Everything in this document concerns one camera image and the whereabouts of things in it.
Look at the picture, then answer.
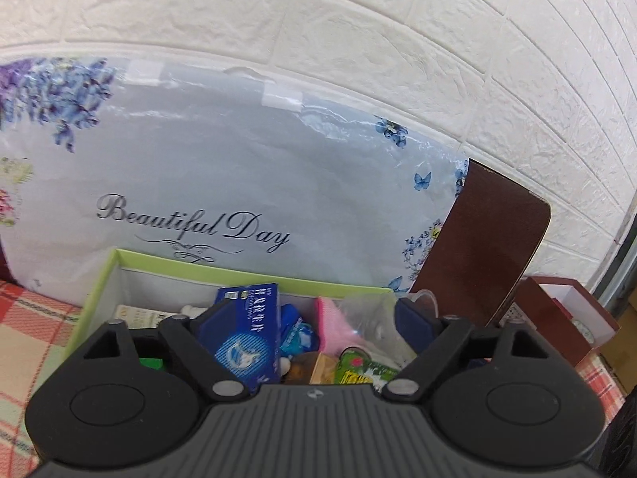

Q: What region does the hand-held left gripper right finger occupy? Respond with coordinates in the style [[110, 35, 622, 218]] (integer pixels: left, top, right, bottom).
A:
[[381, 299, 551, 402]]

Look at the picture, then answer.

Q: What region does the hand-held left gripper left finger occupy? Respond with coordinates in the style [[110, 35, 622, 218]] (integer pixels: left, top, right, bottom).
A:
[[82, 301, 250, 402]]

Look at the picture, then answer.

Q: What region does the blue and white medicine box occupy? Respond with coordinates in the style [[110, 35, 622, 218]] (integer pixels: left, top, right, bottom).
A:
[[196, 284, 282, 397]]

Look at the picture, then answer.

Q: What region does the yellow-green medicine box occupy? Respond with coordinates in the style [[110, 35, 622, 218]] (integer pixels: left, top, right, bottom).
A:
[[114, 304, 181, 330]]

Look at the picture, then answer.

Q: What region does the light green storage box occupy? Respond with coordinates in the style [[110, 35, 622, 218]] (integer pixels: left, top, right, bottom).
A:
[[64, 248, 399, 390]]

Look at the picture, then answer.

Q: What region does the white glove with pink cuff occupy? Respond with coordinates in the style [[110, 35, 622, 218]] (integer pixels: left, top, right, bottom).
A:
[[316, 296, 352, 355]]

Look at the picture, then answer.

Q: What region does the blue tissue pack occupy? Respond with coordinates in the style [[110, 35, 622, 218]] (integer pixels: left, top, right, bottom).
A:
[[279, 304, 320, 359]]

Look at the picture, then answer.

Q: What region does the tall gold box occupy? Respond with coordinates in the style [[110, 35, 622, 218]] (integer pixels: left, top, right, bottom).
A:
[[309, 353, 341, 385]]

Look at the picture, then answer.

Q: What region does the brown wooden headboard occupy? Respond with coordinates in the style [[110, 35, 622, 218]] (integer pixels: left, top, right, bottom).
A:
[[412, 159, 552, 328]]

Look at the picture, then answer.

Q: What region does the brown cardboard box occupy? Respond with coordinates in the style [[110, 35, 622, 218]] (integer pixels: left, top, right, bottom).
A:
[[498, 275, 622, 367]]

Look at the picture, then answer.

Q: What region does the floral plastic package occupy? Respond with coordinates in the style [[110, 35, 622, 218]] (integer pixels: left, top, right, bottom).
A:
[[0, 57, 471, 306]]

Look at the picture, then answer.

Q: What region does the plaid bedsheet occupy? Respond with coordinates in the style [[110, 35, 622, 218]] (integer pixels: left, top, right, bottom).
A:
[[0, 279, 629, 465]]

